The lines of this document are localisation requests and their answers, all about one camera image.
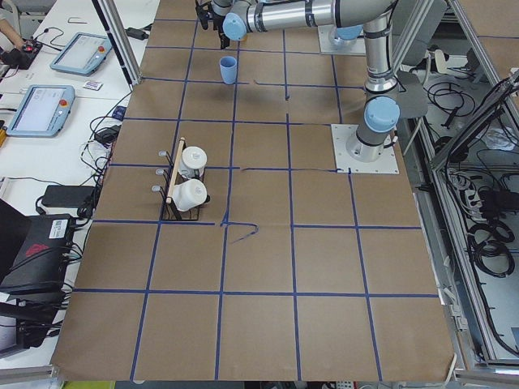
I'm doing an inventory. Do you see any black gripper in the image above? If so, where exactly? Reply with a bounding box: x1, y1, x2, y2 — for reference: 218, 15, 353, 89
217, 28, 230, 49

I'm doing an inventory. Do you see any light blue plastic cup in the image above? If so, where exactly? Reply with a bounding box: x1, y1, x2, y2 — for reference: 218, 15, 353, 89
219, 56, 238, 85

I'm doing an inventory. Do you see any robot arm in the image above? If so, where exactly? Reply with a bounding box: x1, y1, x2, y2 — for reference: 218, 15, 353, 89
195, 1, 434, 162

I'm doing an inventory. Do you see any wooden rack rod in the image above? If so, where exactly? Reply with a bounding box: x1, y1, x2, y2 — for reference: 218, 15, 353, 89
165, 137, 186, 204

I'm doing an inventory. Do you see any left white mug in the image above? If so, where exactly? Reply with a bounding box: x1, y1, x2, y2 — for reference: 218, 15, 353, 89
178, 146, 208, 179

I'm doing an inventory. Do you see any white mug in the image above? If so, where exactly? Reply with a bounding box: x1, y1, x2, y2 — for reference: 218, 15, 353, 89
178, 146, 208, 179
173, 178, 210, 212

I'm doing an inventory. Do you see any upper teach pendant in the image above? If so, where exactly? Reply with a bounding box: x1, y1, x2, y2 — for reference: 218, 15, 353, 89
49, 32, 112, 76

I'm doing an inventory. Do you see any teach pendant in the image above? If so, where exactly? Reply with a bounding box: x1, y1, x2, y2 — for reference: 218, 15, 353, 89
6, 84, 75, 138
49, 32, 112, 76

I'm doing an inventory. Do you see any black mug rack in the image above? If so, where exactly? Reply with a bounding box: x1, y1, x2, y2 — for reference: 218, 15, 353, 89
152, 143, 210, 221

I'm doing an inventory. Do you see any right white mug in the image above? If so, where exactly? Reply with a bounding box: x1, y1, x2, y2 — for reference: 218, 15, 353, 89
173, 178, 210, 212

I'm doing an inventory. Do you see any lower teach pendant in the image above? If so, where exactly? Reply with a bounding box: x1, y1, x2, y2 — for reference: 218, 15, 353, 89
6, 84, 75, 138

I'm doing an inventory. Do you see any grey office chair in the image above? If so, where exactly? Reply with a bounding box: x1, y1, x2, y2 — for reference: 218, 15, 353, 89
396, 49, 449, 119

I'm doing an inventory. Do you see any black power adapter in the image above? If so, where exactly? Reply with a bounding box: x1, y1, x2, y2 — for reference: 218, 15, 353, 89
36, 185, 95, 215

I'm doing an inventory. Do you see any black computer box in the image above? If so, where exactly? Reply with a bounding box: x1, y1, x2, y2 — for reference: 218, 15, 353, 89
1, 201, 75, 295

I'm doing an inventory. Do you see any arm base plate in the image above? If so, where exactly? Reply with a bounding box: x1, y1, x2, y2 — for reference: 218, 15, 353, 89
331, 124, 399, 174
318, 25, 366, 56

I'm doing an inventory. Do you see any aluminium frame post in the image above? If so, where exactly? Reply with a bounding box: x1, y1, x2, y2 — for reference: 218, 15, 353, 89
92, 0, 142, 86

